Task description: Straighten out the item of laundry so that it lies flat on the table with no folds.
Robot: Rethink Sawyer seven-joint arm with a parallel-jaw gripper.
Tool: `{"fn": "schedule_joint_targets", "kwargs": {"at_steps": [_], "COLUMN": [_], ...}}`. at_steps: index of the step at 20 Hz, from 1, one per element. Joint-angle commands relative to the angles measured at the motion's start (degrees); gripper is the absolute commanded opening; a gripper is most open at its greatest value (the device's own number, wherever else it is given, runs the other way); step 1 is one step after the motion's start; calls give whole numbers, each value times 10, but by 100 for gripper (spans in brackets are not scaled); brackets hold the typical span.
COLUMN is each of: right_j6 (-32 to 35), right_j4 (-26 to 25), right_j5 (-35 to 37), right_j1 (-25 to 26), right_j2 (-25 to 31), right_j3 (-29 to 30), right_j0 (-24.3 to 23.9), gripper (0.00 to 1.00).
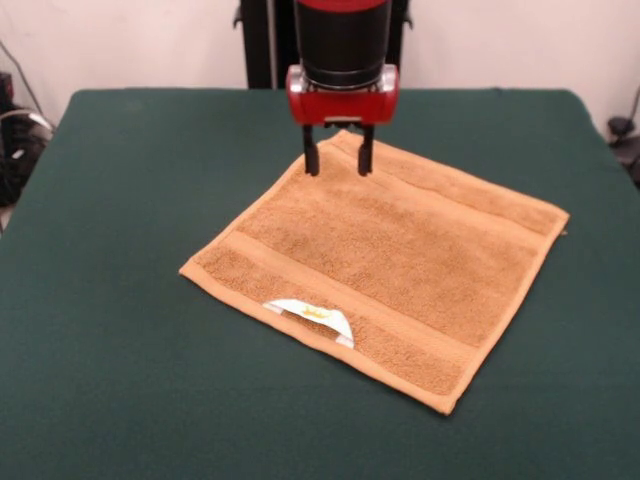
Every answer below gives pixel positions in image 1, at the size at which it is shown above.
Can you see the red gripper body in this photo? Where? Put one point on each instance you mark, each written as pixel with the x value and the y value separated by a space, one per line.
pixel 345 107

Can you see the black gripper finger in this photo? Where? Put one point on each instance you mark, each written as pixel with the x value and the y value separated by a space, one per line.
pixel 365 152
pixel 311 152

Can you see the orange terry towel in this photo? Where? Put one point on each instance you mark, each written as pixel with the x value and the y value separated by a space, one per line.
pixel 375 250

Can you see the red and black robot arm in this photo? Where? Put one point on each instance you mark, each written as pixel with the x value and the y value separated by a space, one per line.
pixel 342 45

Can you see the dark green table cloth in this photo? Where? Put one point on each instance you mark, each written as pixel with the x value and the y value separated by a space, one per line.
pixel 150 200

